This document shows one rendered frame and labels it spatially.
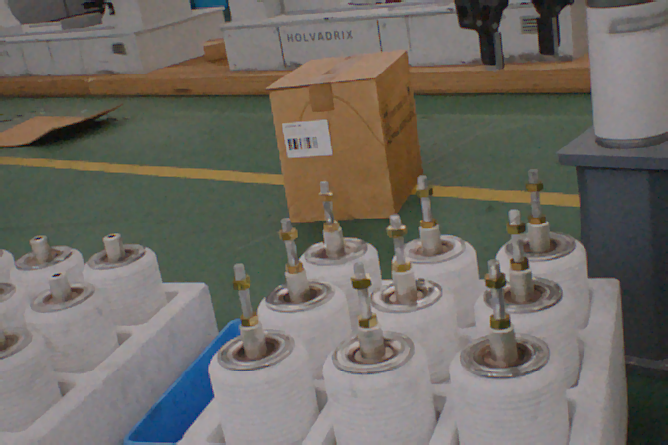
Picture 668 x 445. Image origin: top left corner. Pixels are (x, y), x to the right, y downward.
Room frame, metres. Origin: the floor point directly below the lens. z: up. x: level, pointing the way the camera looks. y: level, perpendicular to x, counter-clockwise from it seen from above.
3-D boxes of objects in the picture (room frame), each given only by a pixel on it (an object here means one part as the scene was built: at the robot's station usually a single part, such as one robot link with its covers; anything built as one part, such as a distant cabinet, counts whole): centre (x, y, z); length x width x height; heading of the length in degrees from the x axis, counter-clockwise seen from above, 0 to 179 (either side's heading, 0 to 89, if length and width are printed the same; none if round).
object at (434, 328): (0.83, -0.06, 0.16); 0.10 x 0.10 x 0.18
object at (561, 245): (0.90, -0.22, 0.25); 0.08 x 0.08 x 0.01
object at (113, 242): (1.10, 0.29, 0.26); 0.02 x 0.02 x 0.03
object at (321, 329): (0.88, 0.05, 0.16); 0.10 x 0.10 x 0.18
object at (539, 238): (0.90, -0.22, 0.26); 0.02 x 0.02 x 0.03
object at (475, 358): (0.68, -0.12, 0.25); 0.08 x 0.08 x 0.01
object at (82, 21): (4.56, 1.04, 0.29); 0.26 x 0.20 x 0.05; 50
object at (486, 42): (0.88, -0.17, 0.49); 0.03 x 0.01 x 0.05; 115
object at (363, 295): (0.73, -0.01, 0.30); 0.01 x 0.01 x 0.08; 2
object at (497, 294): (0.68, -0.12, 0.30); 0.01 x 0.01 x 0.08; 75
